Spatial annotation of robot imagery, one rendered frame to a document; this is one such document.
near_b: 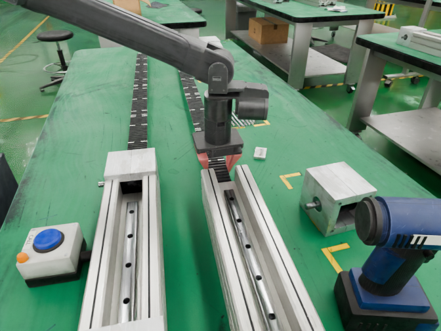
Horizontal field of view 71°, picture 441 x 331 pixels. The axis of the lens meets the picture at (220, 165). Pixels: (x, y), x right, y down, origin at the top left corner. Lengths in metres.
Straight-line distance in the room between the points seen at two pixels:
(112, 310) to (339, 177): 0.45
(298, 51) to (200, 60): 2.59
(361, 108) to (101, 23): 2.13
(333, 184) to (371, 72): 1.85
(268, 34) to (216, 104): 3.87
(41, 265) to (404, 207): 0.52
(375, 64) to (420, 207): 2.04
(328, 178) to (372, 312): 0.24
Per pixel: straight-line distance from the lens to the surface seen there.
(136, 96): 1.15
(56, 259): 0.56
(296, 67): 3.18
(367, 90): 2.46
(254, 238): 0.55
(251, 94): 0.61
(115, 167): 0.66
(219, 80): 0.57
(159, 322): 0.38
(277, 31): 4.48
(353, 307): 0.50
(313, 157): 0.86
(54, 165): 0.90
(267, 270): 0.51
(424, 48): 2.11
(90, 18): 0.62
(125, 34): 0.60
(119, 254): 0.55
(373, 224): 0.39
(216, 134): 0.63
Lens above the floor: 1.23
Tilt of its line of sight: 35 degrees down
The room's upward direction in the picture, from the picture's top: straight up
